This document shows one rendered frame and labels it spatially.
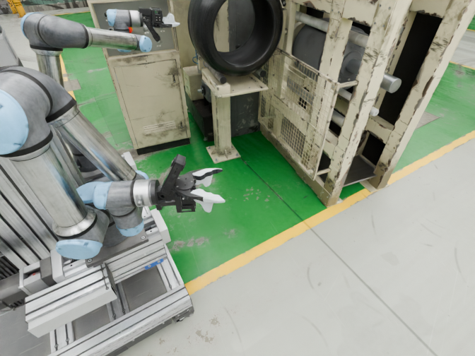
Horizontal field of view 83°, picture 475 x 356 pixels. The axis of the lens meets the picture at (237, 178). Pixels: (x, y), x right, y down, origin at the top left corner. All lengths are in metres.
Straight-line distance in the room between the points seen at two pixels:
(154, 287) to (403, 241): 1.66
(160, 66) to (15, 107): 1.80
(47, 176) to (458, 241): 2.38
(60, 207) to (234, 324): 1.14
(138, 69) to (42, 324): 1.81
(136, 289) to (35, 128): 1.08
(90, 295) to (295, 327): 1.05
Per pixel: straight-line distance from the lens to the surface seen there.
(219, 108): 2.30
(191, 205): 0.76
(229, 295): 1.72
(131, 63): 2.37
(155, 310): 1.50
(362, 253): 2.03
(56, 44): 1.39
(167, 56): 2.39
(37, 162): 0.75
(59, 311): 1.19
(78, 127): 0.83
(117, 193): 0.77
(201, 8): 1.69
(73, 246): 0.91
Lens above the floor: 1.57
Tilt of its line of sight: 42 degrees down
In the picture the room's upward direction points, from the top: straight up
